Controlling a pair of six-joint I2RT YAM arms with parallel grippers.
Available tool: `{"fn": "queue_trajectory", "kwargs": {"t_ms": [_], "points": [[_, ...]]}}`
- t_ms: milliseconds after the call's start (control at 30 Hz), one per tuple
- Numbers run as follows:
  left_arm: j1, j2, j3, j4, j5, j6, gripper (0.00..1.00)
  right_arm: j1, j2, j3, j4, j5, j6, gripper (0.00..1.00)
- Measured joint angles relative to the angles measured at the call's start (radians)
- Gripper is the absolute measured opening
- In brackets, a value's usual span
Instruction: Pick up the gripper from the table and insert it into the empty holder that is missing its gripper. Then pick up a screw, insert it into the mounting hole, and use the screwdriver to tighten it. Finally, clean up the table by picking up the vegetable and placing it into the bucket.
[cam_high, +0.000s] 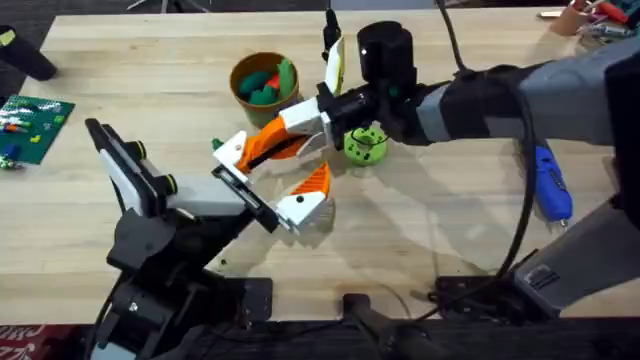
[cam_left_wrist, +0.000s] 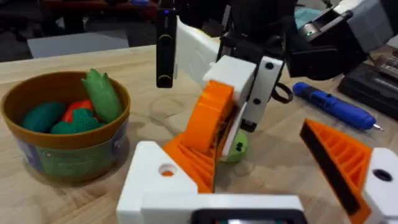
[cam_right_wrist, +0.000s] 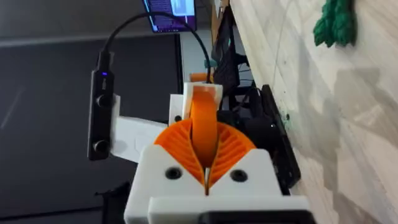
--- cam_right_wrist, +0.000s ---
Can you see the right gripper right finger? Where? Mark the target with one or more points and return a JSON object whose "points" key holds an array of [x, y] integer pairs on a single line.
{"points": [[248, 174]]}

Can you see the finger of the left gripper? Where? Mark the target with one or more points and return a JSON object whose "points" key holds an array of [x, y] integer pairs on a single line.
{"points": [[203, 124], [176, 107]]}

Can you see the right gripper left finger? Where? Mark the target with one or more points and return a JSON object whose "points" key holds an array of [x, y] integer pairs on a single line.
{"points": [[155, 174]]}

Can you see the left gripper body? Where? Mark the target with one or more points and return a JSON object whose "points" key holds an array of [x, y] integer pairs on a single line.
{"points": [[133, 137]]}

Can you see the green toy vegetable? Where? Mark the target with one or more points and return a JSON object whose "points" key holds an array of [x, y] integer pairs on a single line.
{"points": [[337, 23]]}

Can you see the computer monitor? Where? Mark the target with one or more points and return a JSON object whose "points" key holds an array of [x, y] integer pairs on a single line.
{"points": [[174, 14]]}

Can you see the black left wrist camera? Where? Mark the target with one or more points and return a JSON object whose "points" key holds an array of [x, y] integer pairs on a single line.
{"points": [[101, 118]]}

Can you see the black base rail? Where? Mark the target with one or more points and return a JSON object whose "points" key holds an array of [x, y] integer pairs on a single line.
{"points": [[284, 146]]}

